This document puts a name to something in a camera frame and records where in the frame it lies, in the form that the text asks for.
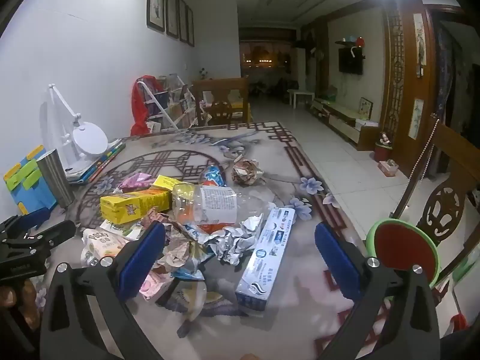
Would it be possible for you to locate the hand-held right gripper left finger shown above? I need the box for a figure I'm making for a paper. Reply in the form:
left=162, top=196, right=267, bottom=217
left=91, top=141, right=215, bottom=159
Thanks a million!
left=39, top=221, right=167, bottom=360

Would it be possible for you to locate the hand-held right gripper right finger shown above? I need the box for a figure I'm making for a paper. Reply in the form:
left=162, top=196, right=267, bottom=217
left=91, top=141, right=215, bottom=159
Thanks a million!
left=314, top=222, right=441, bottom=360

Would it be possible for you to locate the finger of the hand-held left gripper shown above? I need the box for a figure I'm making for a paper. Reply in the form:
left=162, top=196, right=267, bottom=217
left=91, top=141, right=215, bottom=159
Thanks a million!
left=0, top=207, right=52, bottom=239
left=7, top=220, right=77, bottom=256

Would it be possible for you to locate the pink packet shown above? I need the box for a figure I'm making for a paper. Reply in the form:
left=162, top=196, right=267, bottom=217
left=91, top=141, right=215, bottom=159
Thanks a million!
left=139, top=270, right=175, bottom=301

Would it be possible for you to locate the pinkish paper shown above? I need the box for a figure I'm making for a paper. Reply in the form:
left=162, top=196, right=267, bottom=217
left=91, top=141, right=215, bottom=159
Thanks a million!
left=144, top=210, right=196, bottom=271

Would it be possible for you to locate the blue white wrapper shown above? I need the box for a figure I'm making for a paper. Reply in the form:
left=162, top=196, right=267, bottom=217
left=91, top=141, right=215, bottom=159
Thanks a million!
left=170, top=255, right=207, bottom=282

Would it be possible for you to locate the beige snack packet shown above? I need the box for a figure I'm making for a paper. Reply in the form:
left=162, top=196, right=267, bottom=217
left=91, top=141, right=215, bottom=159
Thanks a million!
left=80, top=228, right=130, bottom=269

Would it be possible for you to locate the yellow carton box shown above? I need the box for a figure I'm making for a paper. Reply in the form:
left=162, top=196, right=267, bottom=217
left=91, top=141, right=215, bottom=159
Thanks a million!
left=99, top=189, right=173, bottom=226

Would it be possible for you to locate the green rimmed trash bin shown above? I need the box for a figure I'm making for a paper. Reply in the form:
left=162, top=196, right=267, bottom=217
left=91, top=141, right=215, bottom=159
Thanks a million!
left=365, top=219, right=441, bottom=289

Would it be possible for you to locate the blue white toothpaste box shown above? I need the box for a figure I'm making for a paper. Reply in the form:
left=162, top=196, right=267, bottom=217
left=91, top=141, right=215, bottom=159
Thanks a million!
left=235, top=207, right=295, bottom=312

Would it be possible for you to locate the pink wrapper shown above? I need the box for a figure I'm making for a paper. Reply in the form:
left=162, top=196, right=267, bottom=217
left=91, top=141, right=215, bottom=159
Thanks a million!
left=118, top=172, right=154, bottom=192

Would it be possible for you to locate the small yellow packet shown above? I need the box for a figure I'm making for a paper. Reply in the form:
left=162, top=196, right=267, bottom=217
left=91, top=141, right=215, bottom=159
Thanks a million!
left=152, top=175, right=184, bottom=194

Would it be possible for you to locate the silver foil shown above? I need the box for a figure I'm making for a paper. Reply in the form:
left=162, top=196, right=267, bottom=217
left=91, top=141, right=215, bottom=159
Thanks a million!
left=208, top=214, right=265, bottom=267

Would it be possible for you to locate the clear plastic bottle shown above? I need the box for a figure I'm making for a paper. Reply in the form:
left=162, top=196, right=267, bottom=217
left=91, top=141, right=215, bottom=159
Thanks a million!
left=172, top=183, right=278, bottom=233

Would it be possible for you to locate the blue snack wrapper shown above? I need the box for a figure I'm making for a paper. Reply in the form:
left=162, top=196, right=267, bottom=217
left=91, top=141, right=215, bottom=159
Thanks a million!
left=202, top=165, right=227, bottom=188

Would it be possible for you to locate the printed paper ball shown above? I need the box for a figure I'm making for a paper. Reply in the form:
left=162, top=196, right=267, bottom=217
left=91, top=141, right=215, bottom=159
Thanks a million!
left=231, top=158, right=265, bottom=186

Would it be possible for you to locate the person's left hand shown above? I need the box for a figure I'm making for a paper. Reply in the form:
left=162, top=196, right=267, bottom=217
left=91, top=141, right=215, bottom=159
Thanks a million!
left=0, top=282, right=38, bottom=332

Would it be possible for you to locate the metal cup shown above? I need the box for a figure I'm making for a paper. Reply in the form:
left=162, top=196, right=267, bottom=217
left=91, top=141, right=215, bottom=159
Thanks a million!
left=35, top=149, right=76, bottom=210

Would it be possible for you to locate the colourful book stack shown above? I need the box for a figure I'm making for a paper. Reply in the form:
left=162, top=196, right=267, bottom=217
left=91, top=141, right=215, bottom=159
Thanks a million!
left=65, top=140, right=126, bottom=184

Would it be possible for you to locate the white desk lamp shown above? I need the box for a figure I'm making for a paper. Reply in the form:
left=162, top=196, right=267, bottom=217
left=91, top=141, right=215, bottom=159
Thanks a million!
left=47, top=83, right=109, bottom=169

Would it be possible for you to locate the tissue box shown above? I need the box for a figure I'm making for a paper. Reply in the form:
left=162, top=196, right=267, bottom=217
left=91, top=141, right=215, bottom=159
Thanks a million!
left=378, top=159, right=399, bottom=177

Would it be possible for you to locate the red bucket with figurine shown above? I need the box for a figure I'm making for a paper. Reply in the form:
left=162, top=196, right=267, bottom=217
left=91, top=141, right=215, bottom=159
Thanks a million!
left=373, top=132, right=394, bottom=162

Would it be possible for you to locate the carved wooden chair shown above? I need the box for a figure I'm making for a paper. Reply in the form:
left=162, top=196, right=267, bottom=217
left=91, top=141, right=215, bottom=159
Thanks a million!
left=390, top=120, right=480, bottom=282

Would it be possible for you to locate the red plastic object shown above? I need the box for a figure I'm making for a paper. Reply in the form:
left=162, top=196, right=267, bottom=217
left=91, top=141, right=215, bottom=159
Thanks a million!
left=444, top=313, right=469, bottom=338

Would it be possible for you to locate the television cabinet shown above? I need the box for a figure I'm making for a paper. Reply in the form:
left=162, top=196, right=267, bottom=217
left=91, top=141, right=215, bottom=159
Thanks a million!
left=311, top=97, right=381, bottom=151

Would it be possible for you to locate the red cloth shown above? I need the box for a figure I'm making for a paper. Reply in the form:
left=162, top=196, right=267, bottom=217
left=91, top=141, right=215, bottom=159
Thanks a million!
left=130, top=76, right=166, bottom=136

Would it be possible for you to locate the white magazine rack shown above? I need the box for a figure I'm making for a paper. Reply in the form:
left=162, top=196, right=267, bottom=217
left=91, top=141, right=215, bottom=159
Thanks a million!
left=137, top=74, right=199, bottom=132

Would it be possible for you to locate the dark wooden chair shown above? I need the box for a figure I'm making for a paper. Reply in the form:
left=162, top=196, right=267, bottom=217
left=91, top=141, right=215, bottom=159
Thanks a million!
left=202, top=101, right=235, bottom=126

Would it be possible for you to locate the small white table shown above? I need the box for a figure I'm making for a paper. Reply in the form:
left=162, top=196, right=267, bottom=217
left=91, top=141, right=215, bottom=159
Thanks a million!
left=288, top=89, right=315, bottom=110

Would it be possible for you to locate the yellow cushion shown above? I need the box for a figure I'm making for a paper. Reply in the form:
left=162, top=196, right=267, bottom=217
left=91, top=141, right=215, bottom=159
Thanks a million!
left=229, top=100, right=252, bottom=118

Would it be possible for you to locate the wooden lattice partition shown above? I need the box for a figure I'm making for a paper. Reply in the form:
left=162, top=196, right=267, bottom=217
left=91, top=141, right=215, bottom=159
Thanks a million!
left=379, top=0, right=437, bottom=177

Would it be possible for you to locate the white standing air conditioner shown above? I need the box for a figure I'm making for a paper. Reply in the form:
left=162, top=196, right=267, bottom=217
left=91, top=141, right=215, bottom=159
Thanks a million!
left=292, top=47, right=308, bottom=87

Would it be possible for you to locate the white bead string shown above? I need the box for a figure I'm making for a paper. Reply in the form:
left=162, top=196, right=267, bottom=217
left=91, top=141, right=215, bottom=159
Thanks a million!
left=410, top=118, right=439, bottom=181

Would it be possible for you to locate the short wall scroll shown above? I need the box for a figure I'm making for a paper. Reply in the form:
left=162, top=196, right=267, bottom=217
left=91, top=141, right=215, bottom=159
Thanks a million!
left=408, top=98, right=424, bottom=140

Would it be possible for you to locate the wall television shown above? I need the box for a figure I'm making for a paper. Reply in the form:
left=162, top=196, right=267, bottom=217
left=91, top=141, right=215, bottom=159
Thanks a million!
left=338, top=47, right=363, bottom=75

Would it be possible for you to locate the wall shelf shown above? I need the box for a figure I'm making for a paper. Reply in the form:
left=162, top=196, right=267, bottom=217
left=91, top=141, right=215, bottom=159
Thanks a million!
left=335, top=35, right=366, bottom=49

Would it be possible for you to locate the tall wall scroll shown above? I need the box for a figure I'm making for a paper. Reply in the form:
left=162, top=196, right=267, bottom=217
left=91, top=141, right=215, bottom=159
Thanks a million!
left=412, top=13, right=428, bottom=66

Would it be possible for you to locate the large framed wall picture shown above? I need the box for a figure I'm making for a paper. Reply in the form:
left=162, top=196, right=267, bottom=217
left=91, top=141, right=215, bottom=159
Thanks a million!
left=146, top=0, right=166, bottom=32

